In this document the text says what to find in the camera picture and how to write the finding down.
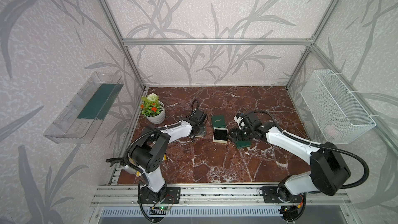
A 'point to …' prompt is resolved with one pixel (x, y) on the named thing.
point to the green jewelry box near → (242, 143)
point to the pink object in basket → (331, 130)
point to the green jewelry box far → (218, 121)
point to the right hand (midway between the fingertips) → (231, 135)
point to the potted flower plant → (153, 109)
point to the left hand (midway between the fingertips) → (199, 130)
